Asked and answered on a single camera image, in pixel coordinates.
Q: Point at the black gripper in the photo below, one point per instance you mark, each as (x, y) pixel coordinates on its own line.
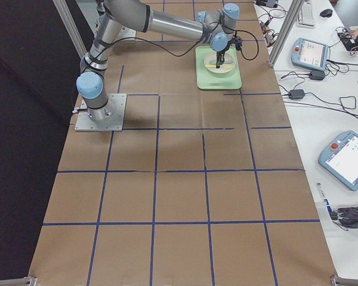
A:
(219, 56)

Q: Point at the white round plate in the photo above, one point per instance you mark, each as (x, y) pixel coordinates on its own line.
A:
(210, 59)

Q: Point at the yellow plastic fork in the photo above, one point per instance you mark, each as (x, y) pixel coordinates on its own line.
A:
(226, 66)

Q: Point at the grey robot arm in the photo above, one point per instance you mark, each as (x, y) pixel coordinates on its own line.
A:
(212, 27)

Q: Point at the light green plastic tray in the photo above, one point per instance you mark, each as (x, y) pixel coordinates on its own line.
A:
(211, 81)

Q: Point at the black power adapter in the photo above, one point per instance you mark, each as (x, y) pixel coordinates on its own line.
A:
(296, 94)

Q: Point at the far blue teach pendant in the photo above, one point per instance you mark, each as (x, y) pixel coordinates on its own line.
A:
(309, 54)

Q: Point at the blue teach pendant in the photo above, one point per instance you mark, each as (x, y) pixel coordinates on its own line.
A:
(340, 158)
(309, 54)

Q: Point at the white keyboard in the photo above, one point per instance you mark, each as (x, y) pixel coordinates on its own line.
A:
(305, 17)

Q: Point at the black power brick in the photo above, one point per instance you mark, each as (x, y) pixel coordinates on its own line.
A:
(317, 75)

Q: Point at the black computer mouse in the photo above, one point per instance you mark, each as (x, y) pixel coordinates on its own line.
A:
(326, 13)

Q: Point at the near blue teach pendant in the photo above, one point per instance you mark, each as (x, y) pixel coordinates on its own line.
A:
(340, 158)

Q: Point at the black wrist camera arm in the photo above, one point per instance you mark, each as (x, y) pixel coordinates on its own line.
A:
(237, 42)

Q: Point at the aluminium frame post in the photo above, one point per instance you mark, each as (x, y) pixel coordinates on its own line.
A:
(284, 31)

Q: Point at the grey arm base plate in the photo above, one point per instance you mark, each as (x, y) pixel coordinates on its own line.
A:
(108, 118)

